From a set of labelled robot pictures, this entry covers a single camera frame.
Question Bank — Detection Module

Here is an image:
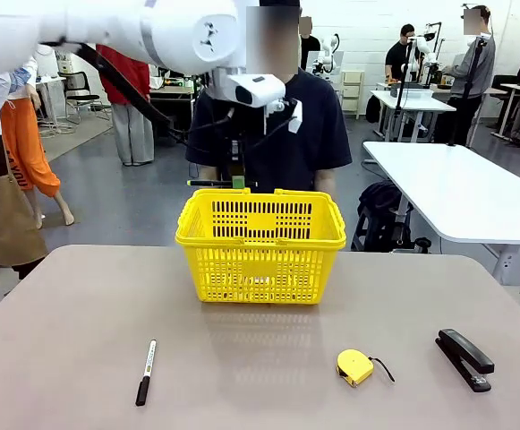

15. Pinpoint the person in red hoodie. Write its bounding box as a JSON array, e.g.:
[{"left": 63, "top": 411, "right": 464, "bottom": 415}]
[{"left": 95, "top": 43, "right": 157, "bottom": 168}]

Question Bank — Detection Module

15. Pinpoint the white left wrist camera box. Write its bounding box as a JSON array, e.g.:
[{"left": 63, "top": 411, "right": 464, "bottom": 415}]
[{"left": 225, "top": 73, "right": 288, "bottom": 109}]

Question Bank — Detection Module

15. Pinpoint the yellow plastic shopping basket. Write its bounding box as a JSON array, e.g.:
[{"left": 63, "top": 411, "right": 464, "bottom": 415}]
[{"left": 174, "top": 187, "right": 348, "bottom": 306}]

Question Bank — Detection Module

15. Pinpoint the person's left forearm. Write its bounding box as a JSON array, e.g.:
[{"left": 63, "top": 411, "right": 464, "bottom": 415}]
[{"left": 314, "top": 167, "right": 337, "bottom": 198}]

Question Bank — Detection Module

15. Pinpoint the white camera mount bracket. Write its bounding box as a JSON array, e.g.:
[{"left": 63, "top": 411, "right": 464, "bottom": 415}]
[{"left": 262, "top": 97, "right": 304, "bottom": 136}]

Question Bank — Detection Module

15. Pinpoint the black office chair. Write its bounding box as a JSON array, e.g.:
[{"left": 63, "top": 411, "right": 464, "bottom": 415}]
[{"left": 56, "top": 70, "right": 111, "bottom": 124}]

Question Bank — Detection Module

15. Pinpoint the black stapler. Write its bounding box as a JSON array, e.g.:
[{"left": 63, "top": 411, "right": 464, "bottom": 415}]
[{"left": 434, "top": 327, "right": 497, "bottom": 394}]

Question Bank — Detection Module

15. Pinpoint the black backpack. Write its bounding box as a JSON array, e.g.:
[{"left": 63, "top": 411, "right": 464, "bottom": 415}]
[{"left": 351, "top": 178, "right": 433, "bottom": 253}]

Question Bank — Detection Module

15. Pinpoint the background person behind head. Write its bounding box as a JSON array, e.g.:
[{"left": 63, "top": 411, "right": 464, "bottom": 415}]
[{"left": 298, "top": 15, "right": 322, "bottom": 72}]

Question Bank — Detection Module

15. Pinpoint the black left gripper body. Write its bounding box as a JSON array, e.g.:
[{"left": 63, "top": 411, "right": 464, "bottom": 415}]
[{"left": 217, "top": 104, "right": 254, "bottom": 168}]

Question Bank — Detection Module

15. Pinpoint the white background table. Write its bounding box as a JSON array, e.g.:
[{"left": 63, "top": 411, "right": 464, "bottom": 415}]
[{"left": 369, "top": 87, "right": 458, "bottom": 142}]

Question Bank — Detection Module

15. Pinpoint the yellow tape measure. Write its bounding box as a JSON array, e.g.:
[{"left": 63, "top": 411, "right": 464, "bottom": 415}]
[{"left": 335, "top": 348, "right": 396, "bottom": 389}]

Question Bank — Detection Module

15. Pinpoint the person in grey sweater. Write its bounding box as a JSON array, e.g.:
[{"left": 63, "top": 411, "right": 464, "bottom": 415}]
[{"left": 433, "top": 4, "right": 498, "bottom": 147}]

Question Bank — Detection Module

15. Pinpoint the black pen yellow tip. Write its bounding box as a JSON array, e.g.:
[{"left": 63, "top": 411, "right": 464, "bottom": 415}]
[{"left": 186, "top": 178, "right": 259, "bottom": 189}]

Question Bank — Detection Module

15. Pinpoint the person in black tee glasses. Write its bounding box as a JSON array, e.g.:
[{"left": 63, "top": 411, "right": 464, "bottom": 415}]
[{"left": 384, "top": 23, "right": 422, "bottom": 85}]

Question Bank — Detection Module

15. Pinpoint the person in navy t-shirt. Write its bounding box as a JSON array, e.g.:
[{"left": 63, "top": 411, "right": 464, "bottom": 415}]
[{"left": 184, "top": 0, "right": 354, "bottom": 194}]

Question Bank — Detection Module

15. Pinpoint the black white marker pen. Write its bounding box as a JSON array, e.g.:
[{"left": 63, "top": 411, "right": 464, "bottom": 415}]
[{"left": 134, "top": 338, "right": 158, "bottom": 408}]

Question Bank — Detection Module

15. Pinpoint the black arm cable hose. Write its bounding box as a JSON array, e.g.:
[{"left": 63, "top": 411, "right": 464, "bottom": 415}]
[{"left": 38, "top": 41, "right": 192, "bottom": 147}]

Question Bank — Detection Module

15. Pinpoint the white drawer cabinet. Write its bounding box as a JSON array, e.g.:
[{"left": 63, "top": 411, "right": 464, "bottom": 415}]
[{"left": 341, "top": 68, "right": 366, "bottom": 120}]

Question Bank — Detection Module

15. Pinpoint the large white table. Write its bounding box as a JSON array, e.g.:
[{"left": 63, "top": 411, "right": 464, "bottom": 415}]
[{"left": 362, "top": 139, "right": 520, "bottom": 286}]

